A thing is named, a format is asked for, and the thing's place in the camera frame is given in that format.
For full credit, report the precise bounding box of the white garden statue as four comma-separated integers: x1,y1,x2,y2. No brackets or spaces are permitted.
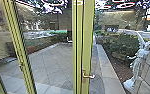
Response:
122,30,150,94

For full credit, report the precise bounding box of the metal door handle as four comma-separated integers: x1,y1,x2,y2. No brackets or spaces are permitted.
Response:
82,68,96,84

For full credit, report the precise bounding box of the green framed glass door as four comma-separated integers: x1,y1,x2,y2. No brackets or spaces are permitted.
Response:
0,0,96,94

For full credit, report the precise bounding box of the green outdoor table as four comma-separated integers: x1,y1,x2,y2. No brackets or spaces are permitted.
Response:
48,29,69,36

